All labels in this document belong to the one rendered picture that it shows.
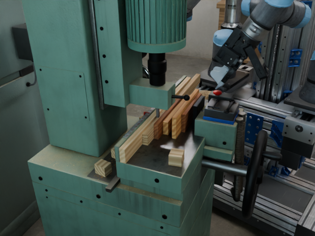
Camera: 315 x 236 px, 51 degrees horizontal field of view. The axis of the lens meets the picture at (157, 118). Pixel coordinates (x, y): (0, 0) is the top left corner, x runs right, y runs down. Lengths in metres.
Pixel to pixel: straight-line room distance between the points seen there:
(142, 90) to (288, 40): 0.89
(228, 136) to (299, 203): 1.00
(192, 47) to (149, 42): 3.74
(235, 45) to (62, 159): 0.70
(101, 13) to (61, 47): 0.17
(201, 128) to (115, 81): 0.32
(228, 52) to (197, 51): 3.62
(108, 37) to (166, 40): 0.18
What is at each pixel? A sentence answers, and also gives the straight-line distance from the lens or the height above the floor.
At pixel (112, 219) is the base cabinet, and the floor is 0.66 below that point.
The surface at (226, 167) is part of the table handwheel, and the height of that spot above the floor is 0.82.
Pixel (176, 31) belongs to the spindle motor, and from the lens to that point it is 0.95.
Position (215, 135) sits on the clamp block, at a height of 0.92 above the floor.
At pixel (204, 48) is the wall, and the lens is 4.63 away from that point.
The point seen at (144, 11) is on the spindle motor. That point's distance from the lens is 0.93.
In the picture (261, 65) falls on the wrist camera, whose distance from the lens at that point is 1.07.
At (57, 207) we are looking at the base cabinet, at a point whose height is 0.62.
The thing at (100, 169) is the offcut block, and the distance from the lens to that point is 1.11.
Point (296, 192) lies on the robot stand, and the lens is 2.07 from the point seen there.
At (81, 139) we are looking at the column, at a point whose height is 0.86.
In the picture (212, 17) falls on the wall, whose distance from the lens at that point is 4.50.
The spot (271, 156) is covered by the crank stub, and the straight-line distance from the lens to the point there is 1.03.
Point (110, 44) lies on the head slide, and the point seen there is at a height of 1.21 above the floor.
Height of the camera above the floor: 1.49
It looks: 29 degrees down
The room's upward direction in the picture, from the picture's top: 1 degrees counter-clockwise
